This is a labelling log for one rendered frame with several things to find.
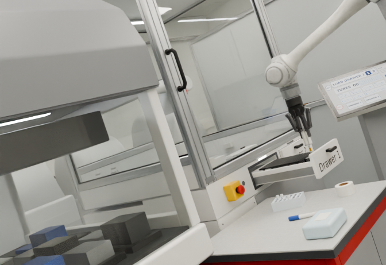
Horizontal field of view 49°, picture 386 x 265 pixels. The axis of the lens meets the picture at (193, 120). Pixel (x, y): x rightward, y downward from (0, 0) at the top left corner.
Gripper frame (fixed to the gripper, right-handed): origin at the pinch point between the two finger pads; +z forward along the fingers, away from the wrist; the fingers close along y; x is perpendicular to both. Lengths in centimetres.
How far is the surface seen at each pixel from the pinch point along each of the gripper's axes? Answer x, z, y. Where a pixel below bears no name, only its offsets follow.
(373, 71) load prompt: -96, -18, -9
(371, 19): -160, -55, -1
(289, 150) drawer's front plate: -18.5, 6.7, 21.3
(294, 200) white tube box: 37.8, 18.3, -5.4
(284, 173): 19.5, 10.9, 6.1
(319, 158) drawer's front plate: 16.1, 7.9, -10.6
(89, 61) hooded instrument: 111, -49, -3
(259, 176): 19.2, 9.7, 19.7
